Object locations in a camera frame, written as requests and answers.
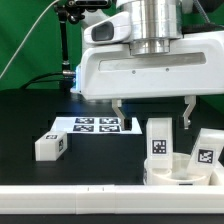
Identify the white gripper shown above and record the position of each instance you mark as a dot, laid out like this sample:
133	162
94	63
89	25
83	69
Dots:
193	66

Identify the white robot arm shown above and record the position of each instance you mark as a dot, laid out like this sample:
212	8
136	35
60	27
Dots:
141	52

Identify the white marker sheet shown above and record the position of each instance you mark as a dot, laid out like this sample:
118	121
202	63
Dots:
93	125

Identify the white L-shaped fence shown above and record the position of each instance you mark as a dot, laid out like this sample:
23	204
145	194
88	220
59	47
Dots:
112	199

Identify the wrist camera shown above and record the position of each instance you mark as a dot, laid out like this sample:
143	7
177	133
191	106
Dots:
115	29

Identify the black camera stand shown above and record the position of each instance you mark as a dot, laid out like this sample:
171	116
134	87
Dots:
67	11

